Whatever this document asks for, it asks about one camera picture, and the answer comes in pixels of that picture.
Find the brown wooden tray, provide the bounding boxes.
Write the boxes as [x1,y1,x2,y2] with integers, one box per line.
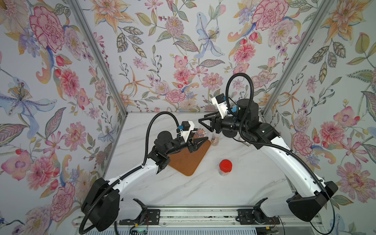
[168,140,211,177]

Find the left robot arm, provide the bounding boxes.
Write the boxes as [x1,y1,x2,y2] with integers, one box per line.
[79,131,208,235]

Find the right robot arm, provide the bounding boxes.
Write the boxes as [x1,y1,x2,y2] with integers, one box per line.
[199,94,338,222]

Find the clear patterned lid jar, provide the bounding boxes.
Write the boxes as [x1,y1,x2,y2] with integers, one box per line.
[211,133,221,146]

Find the red lid jar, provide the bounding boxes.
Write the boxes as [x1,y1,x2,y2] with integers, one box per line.
[219,159,233,176]

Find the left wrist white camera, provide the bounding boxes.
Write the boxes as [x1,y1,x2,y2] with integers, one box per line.
[177,121,194,142]

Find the wrist white camera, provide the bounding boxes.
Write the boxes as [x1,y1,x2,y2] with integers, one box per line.
[211,94,228,119]
[177,121,194,142]

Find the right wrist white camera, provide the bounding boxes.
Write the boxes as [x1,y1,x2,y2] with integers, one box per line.
[211,94,228,119]

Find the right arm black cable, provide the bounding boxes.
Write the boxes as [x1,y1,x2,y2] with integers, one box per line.
[225,72,336,235]

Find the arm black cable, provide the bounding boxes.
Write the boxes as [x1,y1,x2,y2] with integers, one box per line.
[78,111,180,235]
[225,72,336,235]

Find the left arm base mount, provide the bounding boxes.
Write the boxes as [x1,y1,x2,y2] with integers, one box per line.
[117,198,161,226]

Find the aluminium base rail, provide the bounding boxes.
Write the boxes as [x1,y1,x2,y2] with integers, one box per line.
[71,205,324,235]

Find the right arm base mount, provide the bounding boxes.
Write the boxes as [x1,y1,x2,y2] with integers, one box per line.
[235,197,280,225]

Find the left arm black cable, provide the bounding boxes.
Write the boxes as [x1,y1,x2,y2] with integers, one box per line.
[78,111,180,235]

